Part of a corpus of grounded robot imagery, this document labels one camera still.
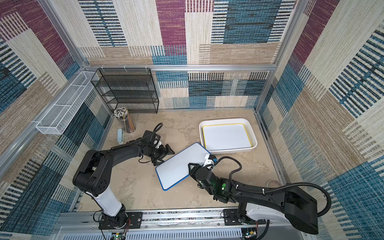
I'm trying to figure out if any blue whiteboard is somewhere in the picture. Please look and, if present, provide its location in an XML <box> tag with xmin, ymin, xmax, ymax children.
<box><xmin>155</xmin><ymin>143</ymin><xmax>211</xmax><ymax>191</ymax></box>

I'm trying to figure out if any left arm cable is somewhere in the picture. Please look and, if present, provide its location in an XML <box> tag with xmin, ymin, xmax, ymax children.
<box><xmin>110</xmin><ymin>122</ymin><xmax>164</xmax><ymax>151</ymax></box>

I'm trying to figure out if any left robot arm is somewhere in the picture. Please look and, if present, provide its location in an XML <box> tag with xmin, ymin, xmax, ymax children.
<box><xmin>73</xmin><ymin>135</ymin><xmax>175</xmax><ymax>229</ymax></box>

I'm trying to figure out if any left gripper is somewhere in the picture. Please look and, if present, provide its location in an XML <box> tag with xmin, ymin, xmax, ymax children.
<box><xmin>148</xmin><ymin>145</ymin><xmax>176</xmax><ymax>167</ymax></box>

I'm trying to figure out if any white storage box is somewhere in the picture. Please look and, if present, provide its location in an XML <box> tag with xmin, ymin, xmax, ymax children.
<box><xmin>199</xmin><ymin>118</ymin><xmax>258</xmax><ymax>154</ymax></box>

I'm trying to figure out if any tape roll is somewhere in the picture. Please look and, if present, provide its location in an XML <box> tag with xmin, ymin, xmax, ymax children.
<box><xmin>266</xmin><ymin>179</ymin><xmax>283</xmax><ymax>189</ymax></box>

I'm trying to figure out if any white wire basket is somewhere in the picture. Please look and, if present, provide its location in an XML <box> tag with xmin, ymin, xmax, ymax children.
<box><xmin>36</xmin><ymin>71</ymin><xmax>95</xmax><ymax>135</ymax></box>

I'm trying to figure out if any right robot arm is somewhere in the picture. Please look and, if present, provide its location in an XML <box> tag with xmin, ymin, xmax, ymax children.
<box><xmin>188</xmin><ymin>163</ymin><xmax>319</xmax><ymax>235</ymax></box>

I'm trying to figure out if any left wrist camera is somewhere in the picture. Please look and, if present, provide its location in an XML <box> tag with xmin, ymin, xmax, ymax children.
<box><xmin>142</xmin><ymin>131</ymin><xmax>159</xmax><ymax>146</ymax></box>

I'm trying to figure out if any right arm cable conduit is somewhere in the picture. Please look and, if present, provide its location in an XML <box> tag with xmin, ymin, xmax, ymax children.
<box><xmin>214</xmin><ymin>155</ymin><xmax>332</xmax><ymax>240</ymax></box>

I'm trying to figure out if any black mesh shelf rack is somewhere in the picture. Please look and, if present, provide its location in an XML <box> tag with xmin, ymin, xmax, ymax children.
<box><xmin>91</xmin><ymin>68</ymin><xmax>159</xmax><ymax>114</ymax></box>

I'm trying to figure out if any yellow whiteboard back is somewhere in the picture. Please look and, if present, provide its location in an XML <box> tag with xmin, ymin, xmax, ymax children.
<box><xmin>202</xmin><ymin>124</ymin><xmax>252</xmax><ymax>151</ymax></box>

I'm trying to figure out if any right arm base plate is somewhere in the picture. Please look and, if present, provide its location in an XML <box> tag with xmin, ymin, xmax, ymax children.
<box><xmin>222</xmin><ymin>206</ymin><xmax>258</xmax><ymax>226</ymax></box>

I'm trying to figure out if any pencil cup holder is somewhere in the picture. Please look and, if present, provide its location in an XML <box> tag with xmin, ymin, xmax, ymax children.
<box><xmin>113</xmin><ymin>107</ymin><xmax>136</xmax><ymax>134</ymax></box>

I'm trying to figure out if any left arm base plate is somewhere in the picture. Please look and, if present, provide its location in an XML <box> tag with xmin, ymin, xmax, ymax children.
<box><xmin>99</xmin><ymin>212</ymin><xmax>143</xmax><ymax>230</ymax></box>

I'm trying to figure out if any aluminium front rail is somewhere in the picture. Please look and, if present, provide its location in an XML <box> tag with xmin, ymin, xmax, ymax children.
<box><xmin>50</xmin><ymin>204</ymin><xmax>316</xmax><ymax>240</ymax></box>

